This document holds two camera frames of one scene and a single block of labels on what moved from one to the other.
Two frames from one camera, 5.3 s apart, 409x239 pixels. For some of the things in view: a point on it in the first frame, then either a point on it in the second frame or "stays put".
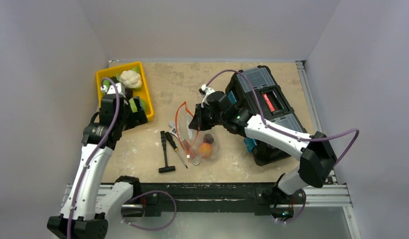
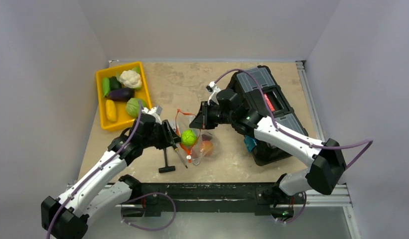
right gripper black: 204,112 stays put
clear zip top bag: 199,146 stays put
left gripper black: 136,118 → 165,142
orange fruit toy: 205,150 stays put
